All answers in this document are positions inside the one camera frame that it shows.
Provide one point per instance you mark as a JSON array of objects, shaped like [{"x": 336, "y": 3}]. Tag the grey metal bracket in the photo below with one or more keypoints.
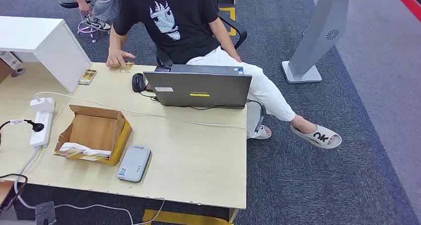
[{"x": 45, "y": 213}]

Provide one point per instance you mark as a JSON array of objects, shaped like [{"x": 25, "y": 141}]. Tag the person's right forearm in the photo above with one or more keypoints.
[{"x": 116, "y": 41}]

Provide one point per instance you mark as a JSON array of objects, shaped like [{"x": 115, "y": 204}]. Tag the open cardboard box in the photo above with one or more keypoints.
[{"x": 93, "y": 131}]

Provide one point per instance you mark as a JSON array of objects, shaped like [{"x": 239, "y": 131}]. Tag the dark phone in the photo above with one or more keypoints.
[{"x": 162, "y": 69}]

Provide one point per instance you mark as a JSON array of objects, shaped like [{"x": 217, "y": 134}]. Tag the white charger adapter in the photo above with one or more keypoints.
[{"x": 42, "y": 104}]

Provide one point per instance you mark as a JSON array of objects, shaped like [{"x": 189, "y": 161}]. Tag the person's left forearm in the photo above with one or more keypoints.
[{"x": 225, "y": 39}]

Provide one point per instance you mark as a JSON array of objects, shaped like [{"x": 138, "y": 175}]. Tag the black office chair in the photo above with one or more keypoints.
[{"x": 240, "y": 29}]

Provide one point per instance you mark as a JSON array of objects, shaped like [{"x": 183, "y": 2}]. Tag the black round stool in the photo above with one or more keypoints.
[{"x": 70, "y": 4}]

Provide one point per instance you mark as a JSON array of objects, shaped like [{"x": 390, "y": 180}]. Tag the small labelled carton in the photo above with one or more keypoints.
[{"x": 10, "y": 59}]

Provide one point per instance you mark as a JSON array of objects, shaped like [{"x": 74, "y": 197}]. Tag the yellow desk frame beam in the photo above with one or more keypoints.
[{"x": 184, "y": 217}]

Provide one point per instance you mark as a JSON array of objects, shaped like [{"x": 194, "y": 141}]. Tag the white desk shelf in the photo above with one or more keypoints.
[{"x": 33, "y": 32}]

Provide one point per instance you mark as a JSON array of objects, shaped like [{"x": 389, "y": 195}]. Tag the grey kiosk stand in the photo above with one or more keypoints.
[{"x": 315, "y": 36}]

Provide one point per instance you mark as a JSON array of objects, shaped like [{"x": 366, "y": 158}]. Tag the white power strip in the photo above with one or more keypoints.
[{"x": 41, "y": 128}]

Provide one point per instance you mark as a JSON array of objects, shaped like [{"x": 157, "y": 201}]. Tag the plain beige sandal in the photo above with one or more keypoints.
[{"x": 263, "y": 134}]

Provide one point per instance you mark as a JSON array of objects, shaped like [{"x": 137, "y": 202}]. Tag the person's right hand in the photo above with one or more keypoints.
[{"x": 116, "y": 58}]

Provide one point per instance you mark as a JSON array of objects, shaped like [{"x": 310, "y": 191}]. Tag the tape roll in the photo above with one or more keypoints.
[{"x": 18, "y": 72}]

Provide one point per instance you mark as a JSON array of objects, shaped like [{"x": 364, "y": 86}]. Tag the beige sandal with black print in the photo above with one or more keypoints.
[{"x": 320, "y": 138}]

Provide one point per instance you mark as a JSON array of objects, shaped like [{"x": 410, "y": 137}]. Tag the grey laptop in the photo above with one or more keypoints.
[{"x": 197, "y": 88}]

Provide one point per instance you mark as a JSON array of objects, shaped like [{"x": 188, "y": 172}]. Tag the black computer mouse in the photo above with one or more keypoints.
[{"x": 138, "y": 82}]

